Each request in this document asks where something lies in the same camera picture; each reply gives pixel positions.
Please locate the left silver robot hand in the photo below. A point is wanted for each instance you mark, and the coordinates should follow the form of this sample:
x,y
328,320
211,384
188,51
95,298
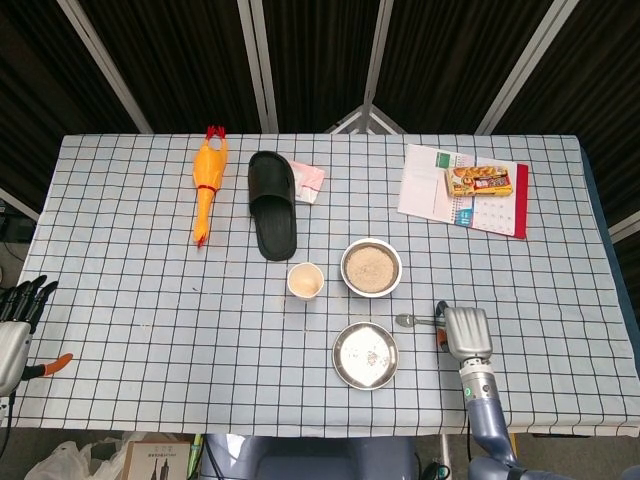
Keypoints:
x,y
10,345

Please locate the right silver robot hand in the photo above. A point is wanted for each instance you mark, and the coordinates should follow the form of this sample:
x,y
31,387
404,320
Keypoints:
x,y
467,332

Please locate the metal spoon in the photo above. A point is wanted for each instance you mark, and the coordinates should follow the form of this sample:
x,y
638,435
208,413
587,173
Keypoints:
x,y
406,320

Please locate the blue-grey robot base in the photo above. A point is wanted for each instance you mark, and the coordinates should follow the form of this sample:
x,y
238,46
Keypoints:
x,y
310,460

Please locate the steel bowl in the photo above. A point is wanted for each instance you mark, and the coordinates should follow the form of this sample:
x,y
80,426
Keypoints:
x,y
365,355
395,287

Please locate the uncooked white rice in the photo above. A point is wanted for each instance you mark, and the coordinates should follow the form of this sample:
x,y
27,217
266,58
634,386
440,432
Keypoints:
x,y
371,268

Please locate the white paper cup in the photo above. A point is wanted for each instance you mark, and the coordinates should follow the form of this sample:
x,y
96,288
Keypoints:
x,y
305,282

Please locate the black equipment box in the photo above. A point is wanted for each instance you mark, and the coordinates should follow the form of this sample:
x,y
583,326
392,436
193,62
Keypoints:
x,y
17,230

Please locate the white plastic bag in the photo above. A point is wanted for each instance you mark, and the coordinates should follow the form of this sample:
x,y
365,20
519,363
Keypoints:
x,y
60,462

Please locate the blue checked tablecloth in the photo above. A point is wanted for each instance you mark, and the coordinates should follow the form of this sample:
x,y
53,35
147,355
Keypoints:
x,y
150,300

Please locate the yellow curry box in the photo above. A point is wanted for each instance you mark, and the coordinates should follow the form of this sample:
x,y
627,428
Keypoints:
x,y
480,181

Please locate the white red desk calendar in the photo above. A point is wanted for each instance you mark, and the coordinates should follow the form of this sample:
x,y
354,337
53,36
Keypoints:
x,y
422,185

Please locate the brown cardboard box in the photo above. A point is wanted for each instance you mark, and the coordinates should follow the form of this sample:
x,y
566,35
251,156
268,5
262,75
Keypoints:
x,y
155,462

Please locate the pink white plastic packet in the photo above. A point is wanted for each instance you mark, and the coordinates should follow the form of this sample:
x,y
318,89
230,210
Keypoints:
x,y
310,180

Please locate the black rubber slipper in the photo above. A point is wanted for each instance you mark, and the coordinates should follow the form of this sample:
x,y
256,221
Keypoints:
x,y
275,220

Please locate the white metal screen foot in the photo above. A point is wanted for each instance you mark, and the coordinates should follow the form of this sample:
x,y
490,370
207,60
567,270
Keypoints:
x,y
367,120

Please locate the yellow rubber chicken toy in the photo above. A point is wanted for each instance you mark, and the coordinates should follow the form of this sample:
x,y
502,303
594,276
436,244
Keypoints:
x,y
210,167

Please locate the black folding screen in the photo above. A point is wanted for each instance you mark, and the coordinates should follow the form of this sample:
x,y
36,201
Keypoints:
x,y
320,50

